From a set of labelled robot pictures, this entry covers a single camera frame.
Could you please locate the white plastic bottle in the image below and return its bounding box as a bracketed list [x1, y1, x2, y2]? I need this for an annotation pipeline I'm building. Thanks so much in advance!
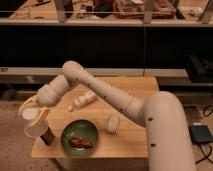
[68, 90, 97, 112]

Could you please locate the white ceramic cup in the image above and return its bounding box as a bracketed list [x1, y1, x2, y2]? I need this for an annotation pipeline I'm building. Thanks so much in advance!
[21, 107, 48, 138]

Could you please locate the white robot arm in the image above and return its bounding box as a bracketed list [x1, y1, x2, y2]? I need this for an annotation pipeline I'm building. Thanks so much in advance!
[19, 61, 196, 171]

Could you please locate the dark brown eraser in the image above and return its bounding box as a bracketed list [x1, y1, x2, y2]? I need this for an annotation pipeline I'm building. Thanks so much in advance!
[40, 128, 55, 145]

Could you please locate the wooden table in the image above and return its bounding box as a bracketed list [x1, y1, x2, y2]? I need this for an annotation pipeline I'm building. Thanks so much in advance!
[30, 76, 160, 171]

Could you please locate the red tray on shelf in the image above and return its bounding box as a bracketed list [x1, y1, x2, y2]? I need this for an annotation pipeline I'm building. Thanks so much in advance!
[113, 0, 176, 19]

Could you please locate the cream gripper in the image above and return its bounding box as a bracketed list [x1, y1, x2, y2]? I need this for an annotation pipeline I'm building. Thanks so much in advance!
[18, 95, 50, 126]

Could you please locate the black power box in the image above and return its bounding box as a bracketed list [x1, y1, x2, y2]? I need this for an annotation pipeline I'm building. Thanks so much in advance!
[189, 125, 213, 144]

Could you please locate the brown food piece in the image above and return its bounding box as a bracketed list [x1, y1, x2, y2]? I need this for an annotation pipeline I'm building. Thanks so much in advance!
[69, 137, 93, 149]

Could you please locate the black cable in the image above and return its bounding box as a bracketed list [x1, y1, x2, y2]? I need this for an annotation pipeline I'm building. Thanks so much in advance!
[194, 105, 213, 166]

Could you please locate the green ceramic plate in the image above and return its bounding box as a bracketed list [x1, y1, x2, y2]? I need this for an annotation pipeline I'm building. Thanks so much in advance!
[61, 119, 99, 157]

